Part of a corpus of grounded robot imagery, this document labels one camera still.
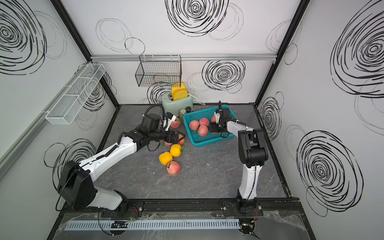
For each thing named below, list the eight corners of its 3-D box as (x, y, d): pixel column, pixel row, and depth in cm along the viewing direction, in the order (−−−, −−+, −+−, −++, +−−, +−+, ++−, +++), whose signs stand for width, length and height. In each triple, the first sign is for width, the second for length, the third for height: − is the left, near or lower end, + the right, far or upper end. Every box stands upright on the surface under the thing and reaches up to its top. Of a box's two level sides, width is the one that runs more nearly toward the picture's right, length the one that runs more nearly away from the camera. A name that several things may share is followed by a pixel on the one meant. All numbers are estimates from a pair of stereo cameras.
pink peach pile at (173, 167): (166, 170, 88) (164, 166, 83) (173, 162, 91) (171, 158, 86) (174, 178, 85) (173, 174, 80) (181, 169, 88) (180, 165, 83)
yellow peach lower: (158, 161, 91) (157, 157, 87) (166, 153, 95) (165, 149, 90) (166, 167, 89) (164, 163, 84) (173, 159, 92) (172, 154, 88)
